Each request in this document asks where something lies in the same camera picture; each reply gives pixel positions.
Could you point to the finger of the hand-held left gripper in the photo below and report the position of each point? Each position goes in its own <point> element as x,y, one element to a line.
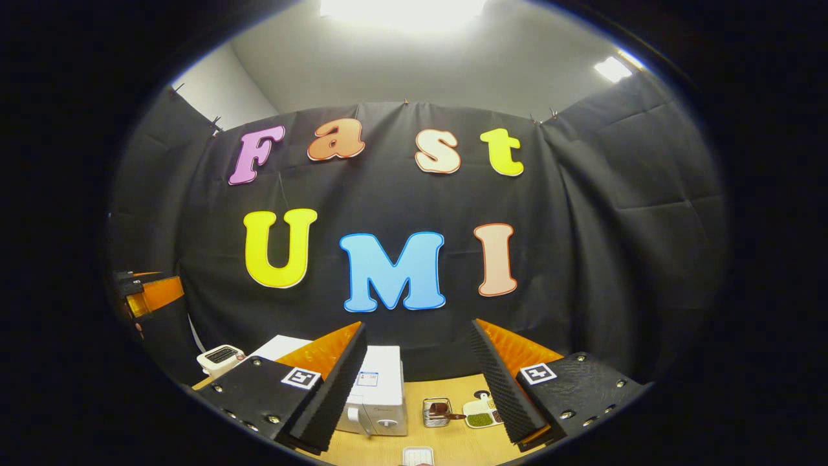
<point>132,275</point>
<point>158,294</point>

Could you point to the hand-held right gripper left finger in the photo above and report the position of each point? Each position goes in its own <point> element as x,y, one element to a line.
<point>333,395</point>

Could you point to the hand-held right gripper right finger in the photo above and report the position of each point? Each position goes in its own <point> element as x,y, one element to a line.
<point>501,388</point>

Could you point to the white microwave oven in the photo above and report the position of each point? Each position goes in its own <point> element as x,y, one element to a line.
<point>388,395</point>

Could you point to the white divided dish with grains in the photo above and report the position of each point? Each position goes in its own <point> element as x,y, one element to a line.
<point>479,419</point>

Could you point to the brown spoon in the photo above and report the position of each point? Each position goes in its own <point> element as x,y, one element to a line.
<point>440,409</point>

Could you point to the metal mesh utensil holder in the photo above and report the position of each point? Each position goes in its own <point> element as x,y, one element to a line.
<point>435,422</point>

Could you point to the white toaster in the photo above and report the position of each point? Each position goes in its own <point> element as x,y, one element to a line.
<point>220,362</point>

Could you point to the white rectangular tray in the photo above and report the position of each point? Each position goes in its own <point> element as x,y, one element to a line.
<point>417,456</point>

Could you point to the black backdrop cloth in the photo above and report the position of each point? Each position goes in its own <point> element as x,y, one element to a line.
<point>614,259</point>

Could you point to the small ceiling light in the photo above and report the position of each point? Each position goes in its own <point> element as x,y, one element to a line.
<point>613,68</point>

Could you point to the large ceiling light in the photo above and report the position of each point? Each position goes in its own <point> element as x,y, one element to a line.
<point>401,11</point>

